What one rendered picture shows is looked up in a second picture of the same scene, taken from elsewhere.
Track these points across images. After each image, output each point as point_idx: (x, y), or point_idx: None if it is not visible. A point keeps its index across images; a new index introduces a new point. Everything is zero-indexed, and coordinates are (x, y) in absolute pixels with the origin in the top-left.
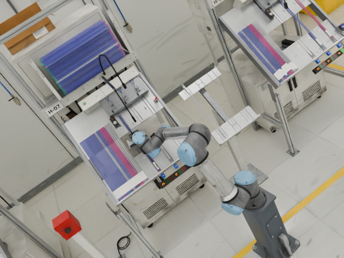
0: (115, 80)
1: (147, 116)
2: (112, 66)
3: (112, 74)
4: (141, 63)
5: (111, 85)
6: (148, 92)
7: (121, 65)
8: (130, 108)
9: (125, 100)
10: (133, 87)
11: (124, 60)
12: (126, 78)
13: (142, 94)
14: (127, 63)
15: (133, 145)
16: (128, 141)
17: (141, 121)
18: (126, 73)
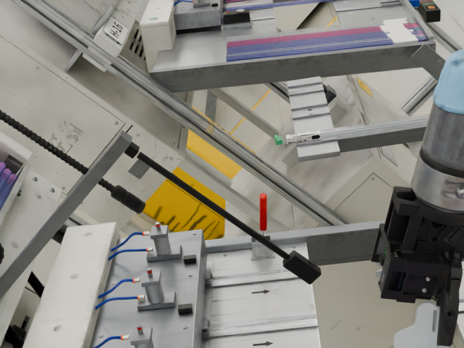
0: (55, 293)
1: (308, 297)
2: (21, 124)
3: (25, 271)
4: (85, 221)
5: (92, 167)
6: (207, 263)
7: (30, 228)
8: (216, 337)
9: (173, 301)
10: (145, 264)
11: (23, 208)
12: (90, 260)
13: (202, 259)
14: (45, 216)
15: (455, 293)
16: (405, 329)
17: (311, 326)
18: (71, 255)
